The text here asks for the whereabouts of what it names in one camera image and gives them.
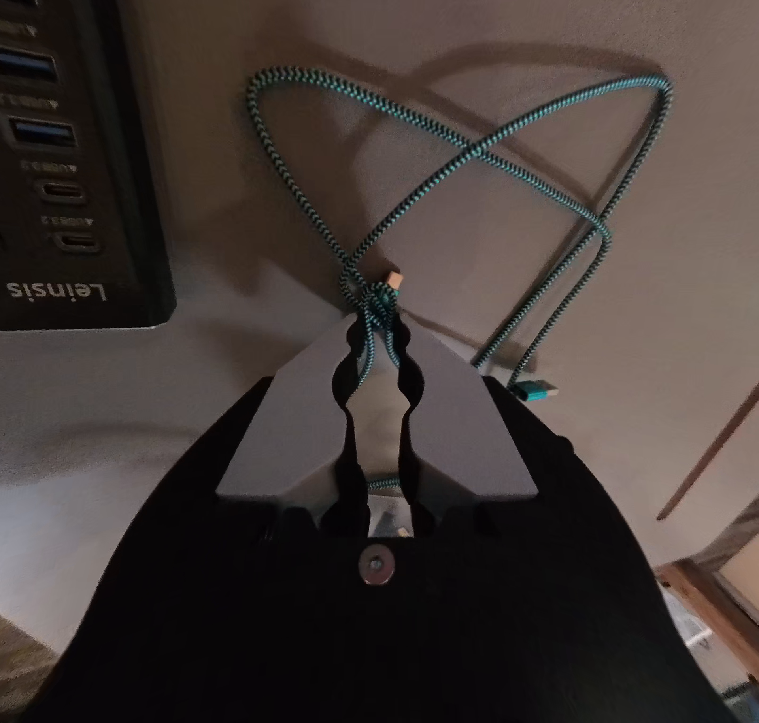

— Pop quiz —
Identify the black USB hub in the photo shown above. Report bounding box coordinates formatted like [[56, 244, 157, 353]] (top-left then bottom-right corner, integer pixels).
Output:
[[0, 0, 177, 333]]

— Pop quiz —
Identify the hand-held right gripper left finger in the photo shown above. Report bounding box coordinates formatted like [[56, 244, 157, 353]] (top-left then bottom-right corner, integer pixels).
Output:
[[216, 314, 371, 534]]

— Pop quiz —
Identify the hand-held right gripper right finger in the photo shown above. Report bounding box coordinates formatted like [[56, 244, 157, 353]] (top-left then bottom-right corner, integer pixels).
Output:
[[396, 315, 534, 532]]

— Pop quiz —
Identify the teal braided USB cable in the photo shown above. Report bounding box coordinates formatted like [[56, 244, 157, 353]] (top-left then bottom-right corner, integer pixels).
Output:
[[246, 65, 674, 499]]

